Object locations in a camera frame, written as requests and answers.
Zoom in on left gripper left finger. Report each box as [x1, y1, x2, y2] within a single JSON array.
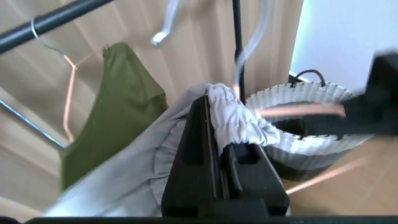
[[160, 95, 220, 218]]

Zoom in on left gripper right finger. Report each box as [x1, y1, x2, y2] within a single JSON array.
[[216, 142, 290, 216]]

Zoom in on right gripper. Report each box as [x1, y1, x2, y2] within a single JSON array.
[[302, 49, 398, 138]]

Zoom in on pink clothes hanger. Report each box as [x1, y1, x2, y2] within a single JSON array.
[[150, 0, 371, 195], [30, 17, 108, 143]]

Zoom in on pale grey shorts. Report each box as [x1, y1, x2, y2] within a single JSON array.
[[44, 82, 281, 218]]

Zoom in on green shirt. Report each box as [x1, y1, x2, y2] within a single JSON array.
[[60, 41, 169, 191]]

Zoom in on white laundry basket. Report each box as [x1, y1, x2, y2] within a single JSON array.
[[244, 68, 374, 183]]

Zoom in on black clothes rack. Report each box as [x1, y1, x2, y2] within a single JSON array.
[[0, 0, 247, 149]]

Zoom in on beige curtain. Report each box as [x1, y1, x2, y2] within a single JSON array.
[[0, 0, 305, 216]]

